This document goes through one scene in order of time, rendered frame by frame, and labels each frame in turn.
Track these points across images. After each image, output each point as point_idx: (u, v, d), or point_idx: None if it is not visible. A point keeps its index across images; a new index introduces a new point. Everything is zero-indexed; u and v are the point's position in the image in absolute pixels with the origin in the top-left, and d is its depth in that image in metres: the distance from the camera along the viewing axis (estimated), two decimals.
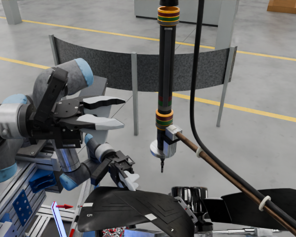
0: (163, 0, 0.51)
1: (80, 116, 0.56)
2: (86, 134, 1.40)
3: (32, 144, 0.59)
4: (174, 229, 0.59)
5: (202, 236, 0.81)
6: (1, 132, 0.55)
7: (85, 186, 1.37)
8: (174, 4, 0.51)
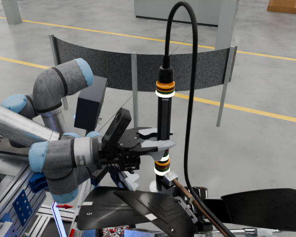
0: (160, 78, 0.61)
1: (139, 145, 0.69)
2: (86, 134, 1.40)
3: (98, 169, 0.72)
4: (174, 229, 0.59)
5: (202, 236, 0.81)
6: (78, 163, 0.67)
7: (85, 186, 1.37)
8: (170, 82, 0.61)
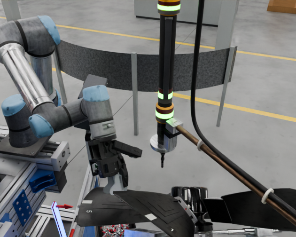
0: None
1: None
2: (86, 134, 1.40)
3: None
4: (174, 229, 0.59)
5: (202, 236, 0.81)
6: None
7: (85, 186, 1.37)
8: None
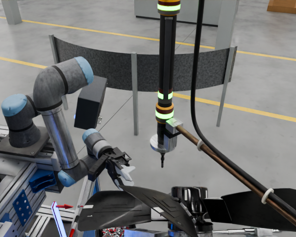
0: None
1: None
2: None
3: None
4: (93, 216, 0.86)
5: (174, 234, 0.83)
6: None
7: (85, 186, 1.37)
8: None
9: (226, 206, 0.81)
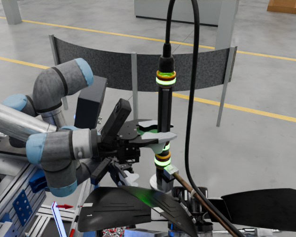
0: (161, 67, 0.59)
1: (139, 137, 0.68)
2: None
3: (97, 162, 0.71)
4: (93, 216, 0.86)
5: (174, 234, 0.83)
6: (76, 155, 0.66)
7: (85, 186, 1.37)
8: (170, 71, 0.59)
9: (226, 206, 0.81)
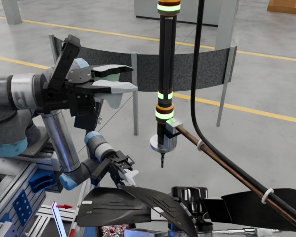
0: None
1: (93, 82, 0.58)
2: (86, 134, 1.40)
3: (45, 114, 0.60)
4: (93, 212, 0.85)
5: (174, 234, 0.83)
6: (17, 102, 0.56)
7: (85, 186, 1.37)
8: None
9: (226, 206, 0.81)
